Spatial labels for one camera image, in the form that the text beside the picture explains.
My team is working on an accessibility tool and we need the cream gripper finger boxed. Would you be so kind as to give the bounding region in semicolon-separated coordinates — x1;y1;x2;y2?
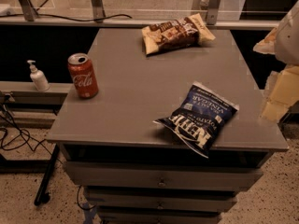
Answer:
253;28;277;55
261;65;299;122

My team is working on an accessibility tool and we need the blue Kettle chip bag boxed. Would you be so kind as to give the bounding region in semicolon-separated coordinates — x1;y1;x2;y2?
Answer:
155;82;239;158

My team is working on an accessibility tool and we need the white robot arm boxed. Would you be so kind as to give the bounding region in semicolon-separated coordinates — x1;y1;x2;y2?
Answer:
253;1;299;122

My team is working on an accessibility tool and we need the brown chip bag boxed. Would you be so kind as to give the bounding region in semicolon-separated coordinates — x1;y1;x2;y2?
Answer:
141;13;215;55

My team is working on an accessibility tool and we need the grey drawer cabinet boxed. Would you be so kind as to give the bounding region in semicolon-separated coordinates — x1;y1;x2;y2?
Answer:
46;27;290;224

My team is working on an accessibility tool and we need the red cola can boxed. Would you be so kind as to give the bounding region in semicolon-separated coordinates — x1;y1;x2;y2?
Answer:
67;53;98;98

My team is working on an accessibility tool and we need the middle grey drawer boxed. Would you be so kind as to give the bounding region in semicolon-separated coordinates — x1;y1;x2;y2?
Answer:
84;188;236;213

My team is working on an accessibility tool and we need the grey drawer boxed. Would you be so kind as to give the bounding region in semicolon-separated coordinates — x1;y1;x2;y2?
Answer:
64;161;263;191
97;207;221;224
84;188;236;213

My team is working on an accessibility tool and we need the bottom grey drawer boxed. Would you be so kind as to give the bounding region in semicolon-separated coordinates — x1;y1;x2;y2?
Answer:
97;207;221;224

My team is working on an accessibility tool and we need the top grey drawer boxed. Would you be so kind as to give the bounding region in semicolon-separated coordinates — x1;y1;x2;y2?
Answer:
64;161;263;191

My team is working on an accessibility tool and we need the white pump bottle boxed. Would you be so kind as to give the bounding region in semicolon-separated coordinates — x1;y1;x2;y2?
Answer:
27;60;50;91

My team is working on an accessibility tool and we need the black stand leg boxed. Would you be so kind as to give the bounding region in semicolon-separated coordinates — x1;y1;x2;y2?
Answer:
34;146;60;206

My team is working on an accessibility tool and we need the metal window frame rail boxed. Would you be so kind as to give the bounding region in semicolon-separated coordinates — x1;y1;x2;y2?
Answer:
0;0;281;30

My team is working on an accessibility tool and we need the black cable on ledge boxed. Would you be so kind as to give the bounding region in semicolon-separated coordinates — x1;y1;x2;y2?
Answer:
0;12;133;22

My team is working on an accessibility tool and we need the grey low shelf rail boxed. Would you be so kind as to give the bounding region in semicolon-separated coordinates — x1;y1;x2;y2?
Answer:
0;81;71;129

